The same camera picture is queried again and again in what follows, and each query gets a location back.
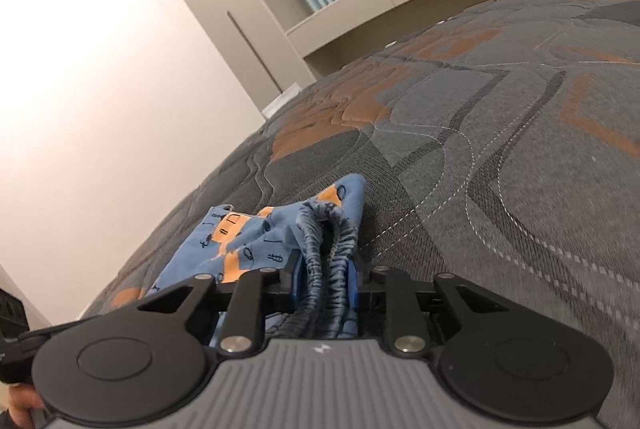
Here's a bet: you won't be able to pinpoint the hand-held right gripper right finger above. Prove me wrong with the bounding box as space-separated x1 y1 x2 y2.
347 258 507 355

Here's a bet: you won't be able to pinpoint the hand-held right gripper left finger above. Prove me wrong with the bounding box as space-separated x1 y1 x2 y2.
136 252 306 355

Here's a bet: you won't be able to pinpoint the blue printed pants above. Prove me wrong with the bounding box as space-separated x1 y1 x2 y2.
150 173 369 351

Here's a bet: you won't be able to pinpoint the person's left hand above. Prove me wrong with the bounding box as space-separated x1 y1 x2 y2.
6 383 46 429

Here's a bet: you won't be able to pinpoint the grey and orange quilted bedspread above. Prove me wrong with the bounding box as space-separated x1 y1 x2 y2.
80 0 640 429

